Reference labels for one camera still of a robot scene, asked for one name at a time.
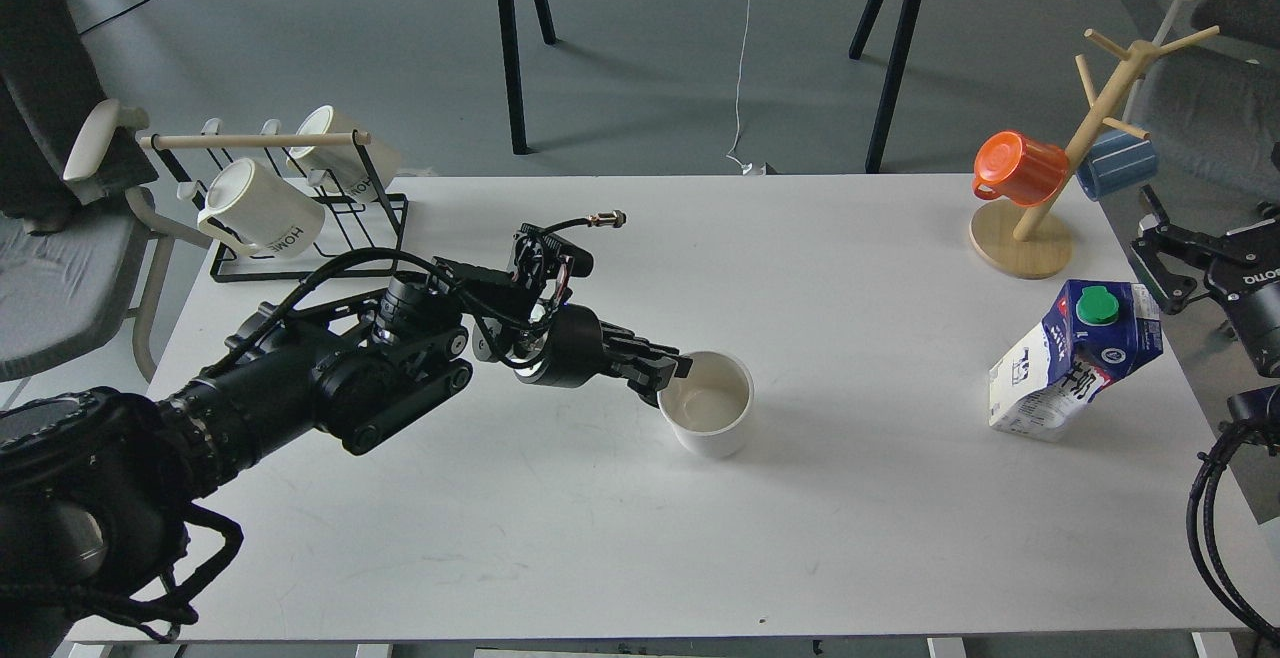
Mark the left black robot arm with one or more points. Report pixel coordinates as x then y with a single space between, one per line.
101 490

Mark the white mug black handle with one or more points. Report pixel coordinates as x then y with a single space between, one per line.
709 409

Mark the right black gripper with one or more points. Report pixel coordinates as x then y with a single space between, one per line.
1240 271

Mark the grey office chair right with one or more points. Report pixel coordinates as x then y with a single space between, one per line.
1215 115

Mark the cream mug rear on rack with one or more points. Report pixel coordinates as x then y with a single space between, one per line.
344 162

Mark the black table legs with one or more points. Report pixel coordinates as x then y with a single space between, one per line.
512 67
893 75

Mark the black table legs right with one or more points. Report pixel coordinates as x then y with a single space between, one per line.
893 75

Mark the blue mug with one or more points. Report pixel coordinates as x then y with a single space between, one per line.
1117 160

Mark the blue white milk carton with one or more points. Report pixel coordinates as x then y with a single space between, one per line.
1094 334

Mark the wooden mug tree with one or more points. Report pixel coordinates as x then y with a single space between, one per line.
1030 243

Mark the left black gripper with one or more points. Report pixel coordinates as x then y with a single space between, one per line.
579 346

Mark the grey office chair left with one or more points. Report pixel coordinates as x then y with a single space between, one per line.
83 246

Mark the orange mug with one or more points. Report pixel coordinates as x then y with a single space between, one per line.
1022 169

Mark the cream mug on rack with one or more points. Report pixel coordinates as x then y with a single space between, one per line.
253 211
344 162

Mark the black wire mug rack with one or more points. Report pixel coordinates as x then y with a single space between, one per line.
195 160

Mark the cream mug front on rack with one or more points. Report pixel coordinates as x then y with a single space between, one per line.
253 211

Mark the black table legs left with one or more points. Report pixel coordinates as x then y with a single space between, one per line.
512 67

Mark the grey office chair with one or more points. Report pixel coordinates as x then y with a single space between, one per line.
1215 115
83 246

